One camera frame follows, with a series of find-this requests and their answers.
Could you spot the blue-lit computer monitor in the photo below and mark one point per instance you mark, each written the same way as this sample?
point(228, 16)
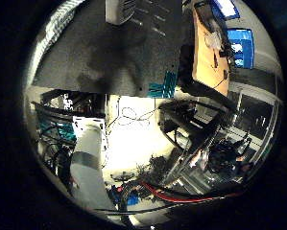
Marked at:
point(242, 48)

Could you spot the light wooden desk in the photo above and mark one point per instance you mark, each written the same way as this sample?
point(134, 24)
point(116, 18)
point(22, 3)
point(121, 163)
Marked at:
point(208, 60)

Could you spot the teal tape patch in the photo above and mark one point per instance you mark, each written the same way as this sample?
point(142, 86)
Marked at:
point(163, 86)

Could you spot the open laptop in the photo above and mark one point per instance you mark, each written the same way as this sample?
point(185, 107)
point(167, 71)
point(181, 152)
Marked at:
point(225, 8)

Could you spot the black office chair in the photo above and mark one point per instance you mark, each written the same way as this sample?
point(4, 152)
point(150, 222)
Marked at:
point(184, 115)

